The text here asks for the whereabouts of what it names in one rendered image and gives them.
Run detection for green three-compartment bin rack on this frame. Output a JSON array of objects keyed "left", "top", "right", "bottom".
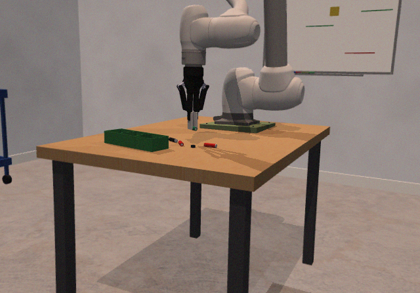
[{"left": 104, "top": 128, "right": 169, "bottom": 152}]

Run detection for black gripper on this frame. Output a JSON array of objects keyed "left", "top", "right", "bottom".
[{"left": 177, "top": 67, "right": 209, "bottom": 130}]

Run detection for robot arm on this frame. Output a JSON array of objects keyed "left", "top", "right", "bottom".
[{"left": 180, "top": 0, "right": 305, "bottom": 126}]

